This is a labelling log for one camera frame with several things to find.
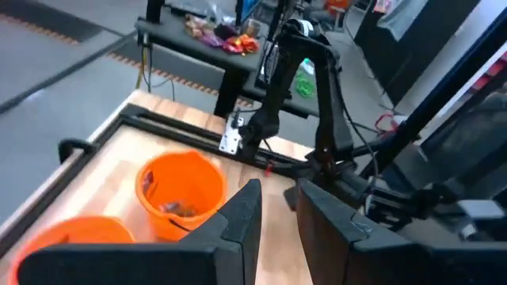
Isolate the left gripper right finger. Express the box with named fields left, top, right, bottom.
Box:
left=296, top=178, right=507, bottom=285

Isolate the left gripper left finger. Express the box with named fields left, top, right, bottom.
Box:
left=17, top=178, right=262, bottom=285

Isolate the dark wrapped candy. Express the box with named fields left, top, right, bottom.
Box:
left=158, top=201, right=197, bottom=218

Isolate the orange candy wrapper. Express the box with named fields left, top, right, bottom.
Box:
left=236, top=33, right=261, bottom=55

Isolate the purple candy packet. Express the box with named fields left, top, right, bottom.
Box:
left=141, top=169, right=156, bottom=197

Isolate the purple candy wrapper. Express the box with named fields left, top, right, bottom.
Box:
left=200, top=31, right=225, bottom=49

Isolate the tan candy wrapper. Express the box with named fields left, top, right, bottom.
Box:
left=184, top=13, right=207, bottom=39

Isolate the clear jar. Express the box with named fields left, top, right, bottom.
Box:
left=243, top=18, right=262, bottom=39

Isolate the black side table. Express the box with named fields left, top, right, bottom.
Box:
left=134, top=6, right=322, bottom=120

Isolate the black curved hook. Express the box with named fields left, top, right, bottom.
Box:
left=58, top=137, right=98, bottom=164

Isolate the black cabinet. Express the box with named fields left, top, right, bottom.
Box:
left=354, top=0, right=480, bottom=106

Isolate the black floor mat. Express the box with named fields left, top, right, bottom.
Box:
left=0, top=0, right=105, bottom=44

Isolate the silver metal bracket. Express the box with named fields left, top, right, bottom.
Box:
left=218, top=114, right=243, bottom=156

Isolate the black frame rail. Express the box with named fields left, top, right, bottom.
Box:
left=0, top=114, right=132, bottom=258
left=118, top=104, right=318, bottom=179

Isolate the orange bucket black handle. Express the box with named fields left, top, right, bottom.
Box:
left=135, top=149, right=229, bottom=243

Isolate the orange bucket without handle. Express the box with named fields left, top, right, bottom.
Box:
left=7, top=215, right=136, bottom=285

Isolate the red cable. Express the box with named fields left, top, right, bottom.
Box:
left=374, top=112, right=398, bottom=134

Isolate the yellow floor cable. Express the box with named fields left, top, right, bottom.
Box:
left=135, top=43, right=148, bottom=90

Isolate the black frame post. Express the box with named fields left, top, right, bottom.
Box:
left=358, top=11, right=507, bottom=179

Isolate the black floor cable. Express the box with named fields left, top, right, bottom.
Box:
left=0, top=29, right=138, bottom=116

